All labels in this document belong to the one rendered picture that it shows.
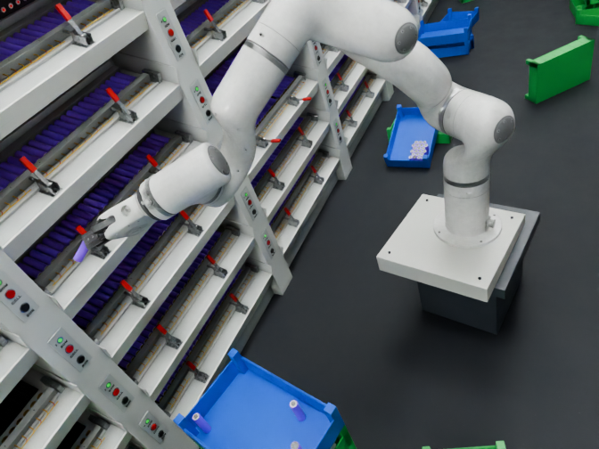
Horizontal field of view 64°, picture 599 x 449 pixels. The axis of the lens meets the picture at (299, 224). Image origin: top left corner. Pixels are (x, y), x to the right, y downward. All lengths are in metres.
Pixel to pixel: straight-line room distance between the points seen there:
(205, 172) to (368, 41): 0.37
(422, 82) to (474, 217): 0.47
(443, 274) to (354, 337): 0.46
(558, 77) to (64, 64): 2.13
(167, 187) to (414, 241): 0.80
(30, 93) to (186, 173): 0.37
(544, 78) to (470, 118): 1.39
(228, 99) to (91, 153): 0.44
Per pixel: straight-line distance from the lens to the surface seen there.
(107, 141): 1.21
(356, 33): 0.90
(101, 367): 1.26
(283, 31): 0.86
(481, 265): 1.37
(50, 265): 1.21
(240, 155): 0.93
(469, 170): 1.29
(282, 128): 1.76
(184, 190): 0.88
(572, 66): 2.65
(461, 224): 1.40
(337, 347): 1.66
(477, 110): 1.19
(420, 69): 1.06
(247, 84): 0.85
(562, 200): 2.05
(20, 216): 1.10
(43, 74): 1.13
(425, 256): 1.39
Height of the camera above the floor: 1.36
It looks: 40 degrees down
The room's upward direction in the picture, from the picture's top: 21 degrees counter-clockwise
